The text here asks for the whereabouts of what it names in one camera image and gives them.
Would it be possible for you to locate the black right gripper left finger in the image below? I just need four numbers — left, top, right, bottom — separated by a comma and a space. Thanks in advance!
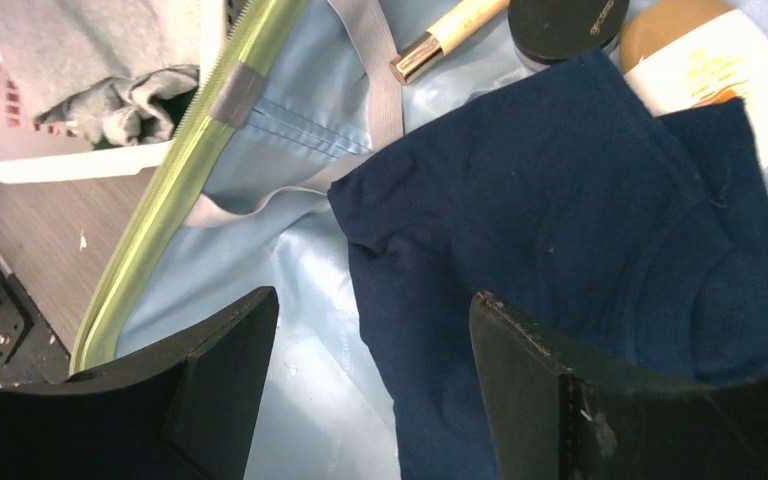
65, 286, 281, 480

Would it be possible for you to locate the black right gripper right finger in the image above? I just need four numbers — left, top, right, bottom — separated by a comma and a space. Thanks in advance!
468, 290, 710, 480

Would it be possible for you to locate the grey garment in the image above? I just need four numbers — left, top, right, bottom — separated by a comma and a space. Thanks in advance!
0, 0, 202, 146

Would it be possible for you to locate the dark green garment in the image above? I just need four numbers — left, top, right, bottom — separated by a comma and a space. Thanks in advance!
93, 89, 197, 150

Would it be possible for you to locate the navy blue folded garment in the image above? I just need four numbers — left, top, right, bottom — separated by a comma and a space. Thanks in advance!
328, 51, 768, 479

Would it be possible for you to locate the black round jar lid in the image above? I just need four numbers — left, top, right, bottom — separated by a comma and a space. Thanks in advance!
507, 0, 630, 71

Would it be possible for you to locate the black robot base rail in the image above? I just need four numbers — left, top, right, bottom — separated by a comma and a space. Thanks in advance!
0, 268, 69, 386

